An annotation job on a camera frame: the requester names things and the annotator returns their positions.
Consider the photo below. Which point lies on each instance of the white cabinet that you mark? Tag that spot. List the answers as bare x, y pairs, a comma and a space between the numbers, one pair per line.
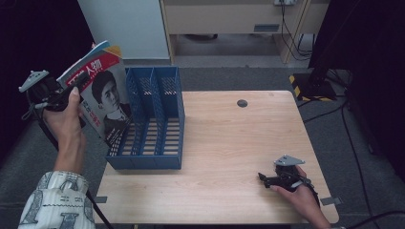
127, 28

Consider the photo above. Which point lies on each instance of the person's left hand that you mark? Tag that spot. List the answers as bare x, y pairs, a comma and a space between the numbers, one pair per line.
65, 124

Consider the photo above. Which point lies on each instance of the dark round table grommet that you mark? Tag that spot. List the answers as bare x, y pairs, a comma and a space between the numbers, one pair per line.
242, 103

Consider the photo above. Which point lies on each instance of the grey tape strip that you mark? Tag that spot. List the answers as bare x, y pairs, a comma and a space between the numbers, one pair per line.
331, 201
101, 199

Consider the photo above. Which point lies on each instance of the beige wooden desk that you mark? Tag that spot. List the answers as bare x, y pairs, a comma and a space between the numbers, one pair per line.
223, 16

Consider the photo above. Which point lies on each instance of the person's right hand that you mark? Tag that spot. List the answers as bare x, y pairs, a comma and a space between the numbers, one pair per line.
304, 197

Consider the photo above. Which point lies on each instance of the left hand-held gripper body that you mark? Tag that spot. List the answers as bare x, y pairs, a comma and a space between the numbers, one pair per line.
44, 92

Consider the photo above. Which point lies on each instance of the blue plastic file rack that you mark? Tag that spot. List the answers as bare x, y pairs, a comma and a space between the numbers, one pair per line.
153, 160

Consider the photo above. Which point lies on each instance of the dark curtain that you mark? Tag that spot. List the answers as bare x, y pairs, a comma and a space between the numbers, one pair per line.
19, 38
375, 63

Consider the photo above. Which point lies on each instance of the magazine with portrait cover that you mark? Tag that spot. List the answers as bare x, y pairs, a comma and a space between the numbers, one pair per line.
108, 95

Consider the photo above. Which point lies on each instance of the black stand with striped base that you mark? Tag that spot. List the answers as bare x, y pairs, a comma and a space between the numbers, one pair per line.
316, 86

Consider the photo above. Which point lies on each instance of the white power strip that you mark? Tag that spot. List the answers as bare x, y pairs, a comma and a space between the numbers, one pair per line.
285, 2

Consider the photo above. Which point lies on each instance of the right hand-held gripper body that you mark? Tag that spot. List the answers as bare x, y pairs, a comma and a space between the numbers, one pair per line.
289, 178

